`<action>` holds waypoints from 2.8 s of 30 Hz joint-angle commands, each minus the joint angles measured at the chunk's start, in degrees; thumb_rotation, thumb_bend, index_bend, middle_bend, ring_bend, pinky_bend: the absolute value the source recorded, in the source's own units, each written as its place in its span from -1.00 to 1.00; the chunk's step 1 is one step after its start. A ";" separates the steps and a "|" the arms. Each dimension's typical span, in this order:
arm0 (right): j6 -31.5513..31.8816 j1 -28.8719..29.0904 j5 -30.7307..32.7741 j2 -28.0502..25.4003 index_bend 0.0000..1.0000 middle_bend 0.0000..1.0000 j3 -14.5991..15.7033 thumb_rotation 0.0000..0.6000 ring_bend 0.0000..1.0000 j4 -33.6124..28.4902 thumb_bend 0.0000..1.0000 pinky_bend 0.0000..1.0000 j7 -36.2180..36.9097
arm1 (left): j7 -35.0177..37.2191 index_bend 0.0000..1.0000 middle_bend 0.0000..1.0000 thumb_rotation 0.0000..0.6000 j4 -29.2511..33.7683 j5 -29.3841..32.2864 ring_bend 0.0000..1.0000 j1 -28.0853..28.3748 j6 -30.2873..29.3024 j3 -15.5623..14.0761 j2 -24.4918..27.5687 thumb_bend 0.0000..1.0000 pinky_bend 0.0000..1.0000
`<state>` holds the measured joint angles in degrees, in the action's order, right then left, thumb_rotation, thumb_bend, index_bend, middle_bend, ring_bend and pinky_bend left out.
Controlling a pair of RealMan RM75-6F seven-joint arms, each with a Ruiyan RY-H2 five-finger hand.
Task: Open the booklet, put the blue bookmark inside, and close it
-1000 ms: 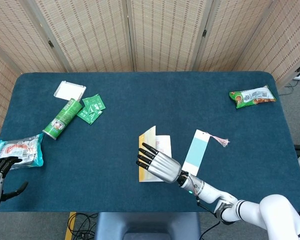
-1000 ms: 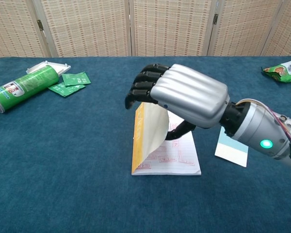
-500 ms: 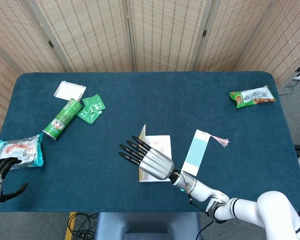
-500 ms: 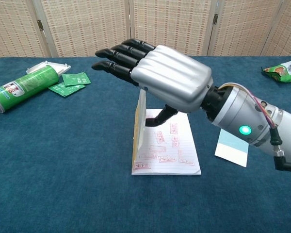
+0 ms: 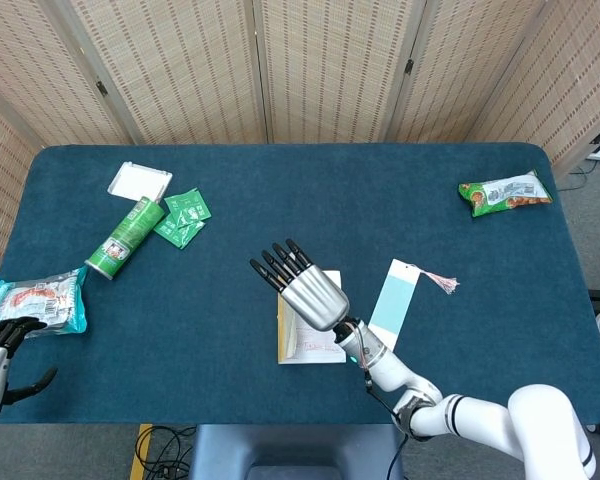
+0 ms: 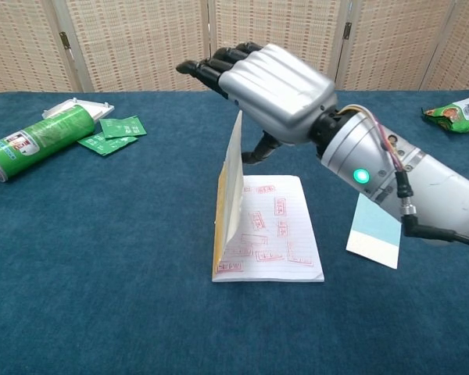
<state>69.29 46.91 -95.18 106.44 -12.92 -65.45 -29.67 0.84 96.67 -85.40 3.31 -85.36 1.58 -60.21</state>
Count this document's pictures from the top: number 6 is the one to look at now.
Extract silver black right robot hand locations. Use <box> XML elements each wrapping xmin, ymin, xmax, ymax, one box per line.
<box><xmin>176</xmin><ymin>41</ymin><xmax>339</xmax><ymax>166</ymax></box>

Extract yellow and white notebook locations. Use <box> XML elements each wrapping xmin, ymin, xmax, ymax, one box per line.
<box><xmin>212</xmin><ymin>110</ymin><xmax>324</xmax><ymax>284</ymax></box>

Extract light blue tasselled bookmark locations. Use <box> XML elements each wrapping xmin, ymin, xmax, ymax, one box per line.
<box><xmin>345</xmin><ymin>193</ymin><xmax>403</xmax><ymax>270</ymax></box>

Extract woven bamboo folding screen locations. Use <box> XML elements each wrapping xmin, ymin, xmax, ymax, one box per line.
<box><xmin>0</xmin><ymin>0</ymin><xmax>469</xmax><ymax>95</ymax></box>

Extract green sachet packet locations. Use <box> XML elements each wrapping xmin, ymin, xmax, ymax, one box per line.
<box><xmin>77</xmin><ymin>131</ymin><xmax>138</xmax><ymax>157</ymax></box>
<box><xmin>99</xmin><ymin>115</ymin><xmax>147</xmax><ymax>140</ymax></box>

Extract white plastic tray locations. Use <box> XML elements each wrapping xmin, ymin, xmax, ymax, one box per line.
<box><xmin>41</xmin><ymin>98</ymin><xmax>115</xmax><ymax>123</ymax></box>

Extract green snack bag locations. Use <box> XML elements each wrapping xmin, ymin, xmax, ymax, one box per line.
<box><xmin>421</xmin><ymin>92</ymin><xmax>469</xmax><ymax>135</ymax></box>

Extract green cylindrical snack can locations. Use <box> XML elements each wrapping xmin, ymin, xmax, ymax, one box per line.
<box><xmin>0</xmin><ymin>103</ymin><xmax>96</xmax><ymax>184</ymax></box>

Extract blue velvet table cloth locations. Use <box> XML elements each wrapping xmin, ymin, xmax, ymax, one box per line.
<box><xmin>0</xmin><ymin>90</ymin><xmax>469</xmax><ymax>375</ymax></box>

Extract thin coloured wire bundle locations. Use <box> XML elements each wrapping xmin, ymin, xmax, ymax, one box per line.
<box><xmin>349</xmin><ymin>105</ymin><xmax>407</xmax><ymax>173</ymax></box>

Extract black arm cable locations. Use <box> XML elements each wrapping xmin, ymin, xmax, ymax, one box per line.
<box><xmin>394</xmin><ymin>170</ymin><xmax>469</xmax><ymax>251</ymax></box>

